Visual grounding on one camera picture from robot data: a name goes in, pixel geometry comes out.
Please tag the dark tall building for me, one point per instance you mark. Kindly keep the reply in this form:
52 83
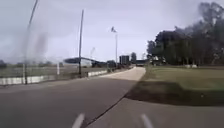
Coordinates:
124 60

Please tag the tall floodlight mast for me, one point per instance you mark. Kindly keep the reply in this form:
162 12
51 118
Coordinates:
116 46

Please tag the single tree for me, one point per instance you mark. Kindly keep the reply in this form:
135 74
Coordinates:
133 57

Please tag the street lamp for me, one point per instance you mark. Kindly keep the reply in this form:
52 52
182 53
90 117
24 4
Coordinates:
91 52

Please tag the low dark building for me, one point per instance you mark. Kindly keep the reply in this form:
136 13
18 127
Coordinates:
141 62

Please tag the building with curved roof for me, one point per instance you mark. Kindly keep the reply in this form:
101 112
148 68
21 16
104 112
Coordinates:
80 61

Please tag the straight thin pole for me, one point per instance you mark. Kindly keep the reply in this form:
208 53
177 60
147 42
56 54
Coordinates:
80 43

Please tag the robot's own part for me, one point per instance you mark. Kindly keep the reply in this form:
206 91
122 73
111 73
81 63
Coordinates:
146 121
78 121

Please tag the pale concrete path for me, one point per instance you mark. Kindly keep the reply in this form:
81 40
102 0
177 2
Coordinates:
156 116

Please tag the grey asphalt road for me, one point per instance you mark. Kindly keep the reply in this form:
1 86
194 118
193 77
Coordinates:
50 103

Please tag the grass field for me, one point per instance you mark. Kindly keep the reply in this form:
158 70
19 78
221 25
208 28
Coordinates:
36 71

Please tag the row of dark trees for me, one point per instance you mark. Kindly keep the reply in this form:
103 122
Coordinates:
186 46

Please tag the grass lawn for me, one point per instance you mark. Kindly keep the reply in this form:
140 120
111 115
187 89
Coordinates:
186 83

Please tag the thin leaning pole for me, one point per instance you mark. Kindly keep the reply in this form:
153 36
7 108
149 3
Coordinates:
28 33

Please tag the low white wall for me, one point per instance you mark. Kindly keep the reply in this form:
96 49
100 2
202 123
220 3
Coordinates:
20 80

